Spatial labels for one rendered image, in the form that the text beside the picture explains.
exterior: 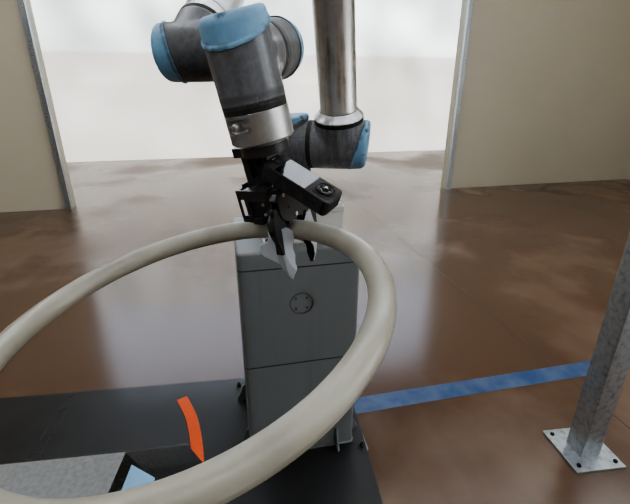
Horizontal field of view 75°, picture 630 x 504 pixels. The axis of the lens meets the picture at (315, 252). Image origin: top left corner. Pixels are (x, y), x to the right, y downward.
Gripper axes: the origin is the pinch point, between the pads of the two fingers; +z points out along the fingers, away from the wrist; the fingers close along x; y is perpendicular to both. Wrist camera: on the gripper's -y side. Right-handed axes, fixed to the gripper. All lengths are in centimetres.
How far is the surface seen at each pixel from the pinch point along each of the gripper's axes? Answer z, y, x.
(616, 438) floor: 133, -54, -100
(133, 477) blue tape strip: 13.9, 7.8, 34.2
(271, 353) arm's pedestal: 59, 48, -28
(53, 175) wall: 43, 476, -160
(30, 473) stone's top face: 9.7, 17.5, 41.2
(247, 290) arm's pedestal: 33, 50, -28
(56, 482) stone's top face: 10.4, 13.5, 40.1
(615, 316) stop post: 69, -46, -95
